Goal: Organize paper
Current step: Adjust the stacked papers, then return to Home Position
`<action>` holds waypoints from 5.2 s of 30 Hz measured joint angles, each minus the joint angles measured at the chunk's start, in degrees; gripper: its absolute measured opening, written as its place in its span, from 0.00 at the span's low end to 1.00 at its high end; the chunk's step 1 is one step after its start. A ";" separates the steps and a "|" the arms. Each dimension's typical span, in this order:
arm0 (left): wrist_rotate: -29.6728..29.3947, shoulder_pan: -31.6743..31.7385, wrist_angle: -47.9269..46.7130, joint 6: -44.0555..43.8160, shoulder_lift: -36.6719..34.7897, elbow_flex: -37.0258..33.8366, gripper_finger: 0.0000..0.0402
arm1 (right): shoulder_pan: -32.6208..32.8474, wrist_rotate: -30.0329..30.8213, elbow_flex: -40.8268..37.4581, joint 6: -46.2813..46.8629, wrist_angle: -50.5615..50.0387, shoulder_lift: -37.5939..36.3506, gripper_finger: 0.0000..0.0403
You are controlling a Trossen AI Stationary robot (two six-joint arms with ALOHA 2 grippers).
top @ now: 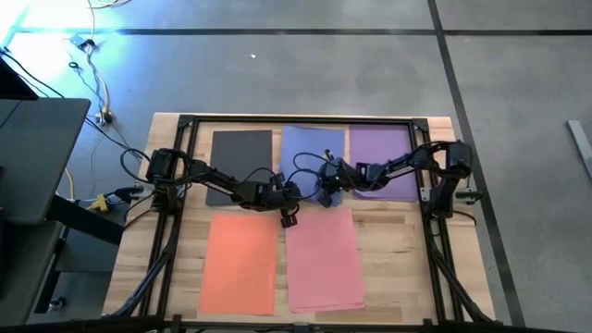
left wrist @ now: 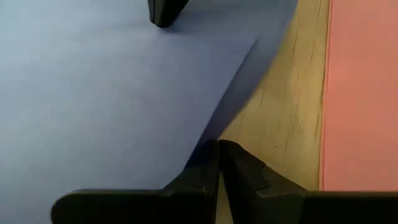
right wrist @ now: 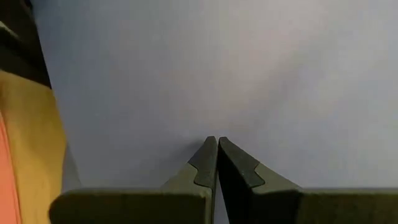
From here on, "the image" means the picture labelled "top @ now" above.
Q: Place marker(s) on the black aluminium table frame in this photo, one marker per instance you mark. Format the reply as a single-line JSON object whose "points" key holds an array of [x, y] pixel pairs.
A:
{"points": [[300, 119]]}

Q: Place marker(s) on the floor power plug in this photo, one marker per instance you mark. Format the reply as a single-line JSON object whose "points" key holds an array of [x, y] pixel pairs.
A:
{"points": [[105, 118]]}

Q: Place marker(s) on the grey metal bar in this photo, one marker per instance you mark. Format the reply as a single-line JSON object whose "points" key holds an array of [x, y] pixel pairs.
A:
{"points": [[580, 143]]}

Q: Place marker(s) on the black paper sheet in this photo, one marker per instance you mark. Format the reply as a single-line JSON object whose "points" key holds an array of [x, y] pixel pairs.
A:
{"points": [[236, 152]]}

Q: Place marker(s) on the pink paper sheet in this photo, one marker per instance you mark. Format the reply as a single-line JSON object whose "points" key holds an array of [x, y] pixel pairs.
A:
{"points": [[324, 309]]}

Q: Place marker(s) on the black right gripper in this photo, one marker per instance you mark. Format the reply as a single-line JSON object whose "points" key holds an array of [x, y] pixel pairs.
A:
{"points": [[344, 178]]}

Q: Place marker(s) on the grey table-level camera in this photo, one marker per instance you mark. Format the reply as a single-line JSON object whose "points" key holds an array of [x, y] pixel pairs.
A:
{"points": [[301, 328]]}

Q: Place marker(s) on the orange paper sheet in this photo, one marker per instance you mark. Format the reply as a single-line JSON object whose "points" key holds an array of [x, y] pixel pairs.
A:
{"points": [[324, 259], [240, 263]]}

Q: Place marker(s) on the small black adapter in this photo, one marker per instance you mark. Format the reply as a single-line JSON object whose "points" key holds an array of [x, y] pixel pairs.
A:
{"points": [[85, 43]]}

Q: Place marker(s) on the dark grey desk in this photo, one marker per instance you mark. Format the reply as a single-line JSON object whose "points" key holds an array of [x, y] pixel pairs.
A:
{"points": [[41, 162]]}

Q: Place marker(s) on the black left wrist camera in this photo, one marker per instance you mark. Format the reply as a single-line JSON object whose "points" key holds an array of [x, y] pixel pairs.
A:
{"points": [[277, 178]]}

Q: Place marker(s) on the desk caster wheel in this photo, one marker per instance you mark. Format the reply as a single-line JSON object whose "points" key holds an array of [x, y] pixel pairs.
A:
{"points": [[56, 304]]}

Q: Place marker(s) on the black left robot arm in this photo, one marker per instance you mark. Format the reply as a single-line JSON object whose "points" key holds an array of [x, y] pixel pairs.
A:
{"points": [[208, 178]]}

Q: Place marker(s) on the black floor tape strip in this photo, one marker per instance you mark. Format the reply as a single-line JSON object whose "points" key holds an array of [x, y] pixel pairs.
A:
{"points": [[277, 32], [456, 92]]}

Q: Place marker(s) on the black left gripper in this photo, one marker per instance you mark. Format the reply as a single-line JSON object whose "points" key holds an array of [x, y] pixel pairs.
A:
{"points": [[273, 196]]}

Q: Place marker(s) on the dark grey base panel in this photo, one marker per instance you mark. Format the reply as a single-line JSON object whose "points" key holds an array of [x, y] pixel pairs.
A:
{"points": [[88, 254]]}

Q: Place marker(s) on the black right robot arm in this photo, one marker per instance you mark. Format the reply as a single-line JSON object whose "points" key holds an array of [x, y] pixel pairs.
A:
{"points": [[416, 164]]}

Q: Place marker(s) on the blue paper sheet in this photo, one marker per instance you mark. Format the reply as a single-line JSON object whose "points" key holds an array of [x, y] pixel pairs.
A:
{"points": [[305, 141]]}

